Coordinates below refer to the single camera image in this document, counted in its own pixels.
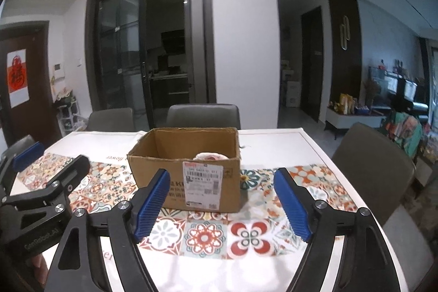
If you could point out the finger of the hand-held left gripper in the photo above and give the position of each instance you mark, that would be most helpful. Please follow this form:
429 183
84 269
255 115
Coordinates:
29 155
65 179

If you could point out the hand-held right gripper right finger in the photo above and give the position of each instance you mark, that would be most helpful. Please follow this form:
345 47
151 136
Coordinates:
294 206

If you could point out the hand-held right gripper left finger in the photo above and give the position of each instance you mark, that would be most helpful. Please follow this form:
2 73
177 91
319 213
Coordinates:
152 206

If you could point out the brown cardboard box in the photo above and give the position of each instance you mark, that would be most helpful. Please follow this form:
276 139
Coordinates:
229 186

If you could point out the person's left hand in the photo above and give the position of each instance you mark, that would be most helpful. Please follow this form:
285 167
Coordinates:
39 266

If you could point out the white shoe rack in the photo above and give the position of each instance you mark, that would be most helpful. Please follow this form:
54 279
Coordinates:
68 114

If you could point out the printed tile-pattern tablecloth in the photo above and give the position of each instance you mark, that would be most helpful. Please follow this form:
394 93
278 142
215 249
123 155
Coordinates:
273 148

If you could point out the brown entrance door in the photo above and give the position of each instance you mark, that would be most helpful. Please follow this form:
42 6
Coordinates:
37 80

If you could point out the red and white door poster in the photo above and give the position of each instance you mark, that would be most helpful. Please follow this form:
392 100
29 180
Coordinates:
16 76

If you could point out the white sideboard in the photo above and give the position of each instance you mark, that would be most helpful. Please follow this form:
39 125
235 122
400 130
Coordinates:
349 122

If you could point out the row of snack packets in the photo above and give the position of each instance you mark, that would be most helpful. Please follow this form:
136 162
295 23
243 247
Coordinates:
345 104

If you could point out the kitchen counter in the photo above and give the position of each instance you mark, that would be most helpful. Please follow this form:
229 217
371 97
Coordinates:
169 90

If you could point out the light grey dining chair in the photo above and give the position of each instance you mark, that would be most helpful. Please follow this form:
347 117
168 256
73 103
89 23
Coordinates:
410 240

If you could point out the colourful pile of clothes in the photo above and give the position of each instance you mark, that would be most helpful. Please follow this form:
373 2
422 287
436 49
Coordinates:
403 131

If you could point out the glass sliding door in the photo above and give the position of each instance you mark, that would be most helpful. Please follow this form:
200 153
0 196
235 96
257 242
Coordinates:
119 52

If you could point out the dried flower bouquet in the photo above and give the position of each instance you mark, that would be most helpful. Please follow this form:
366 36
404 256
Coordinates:
371 90

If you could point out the dark interior door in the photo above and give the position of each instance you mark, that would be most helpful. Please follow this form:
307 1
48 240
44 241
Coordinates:
311 62

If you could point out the black television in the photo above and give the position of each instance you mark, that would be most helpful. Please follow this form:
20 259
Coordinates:
403 90

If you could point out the silver refrigerator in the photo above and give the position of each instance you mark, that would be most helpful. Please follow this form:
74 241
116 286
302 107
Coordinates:
195 49

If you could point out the white wall intercom panel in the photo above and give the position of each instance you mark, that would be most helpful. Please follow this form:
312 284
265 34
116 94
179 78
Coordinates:
59 69

